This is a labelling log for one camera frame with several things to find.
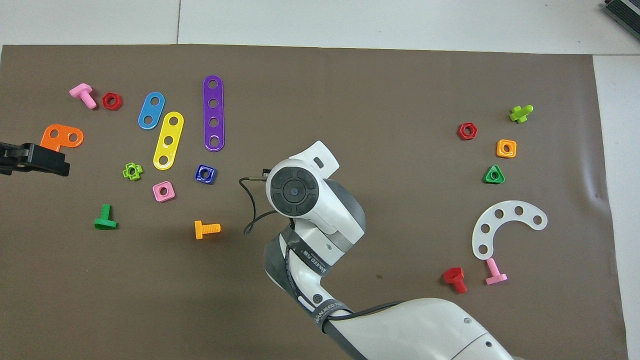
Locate dark green plastic screw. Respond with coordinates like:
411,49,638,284
93,203,119,231

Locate white curved five-hole plate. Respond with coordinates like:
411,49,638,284
471,200,549,261

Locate orange angled plastic plate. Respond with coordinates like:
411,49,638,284
40,124,85,152

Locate blue two-hole plastic plate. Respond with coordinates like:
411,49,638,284
137,92,166,131

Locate pink square plastic nut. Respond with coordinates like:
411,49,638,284
152,180,176,203

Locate yellow three-hole plastic plate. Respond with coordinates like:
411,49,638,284
152,111,185,171

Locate lime cross-head plastic screw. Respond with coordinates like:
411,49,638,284
508,104,534,124

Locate purple four-hole plastic plate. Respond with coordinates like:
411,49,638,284
202,75,226,152

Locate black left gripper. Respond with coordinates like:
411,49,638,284
0,142,70,177

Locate blue square plastic nut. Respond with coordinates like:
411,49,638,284
194,164,218,185

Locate green triangular plastic nut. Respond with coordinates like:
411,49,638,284
482,164,506,185

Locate red hexagon-head plastic screw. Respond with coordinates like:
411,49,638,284
443,266,469,295

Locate orange plastic screw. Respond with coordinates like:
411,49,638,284
194,220,222,241

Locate pink plastic screw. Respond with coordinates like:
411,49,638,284
69,83,98,110
484,257,509,286

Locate dark ribbed device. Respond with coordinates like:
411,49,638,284
601,0,640,42

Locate brown table mat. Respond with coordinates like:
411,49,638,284
0,44,629,360

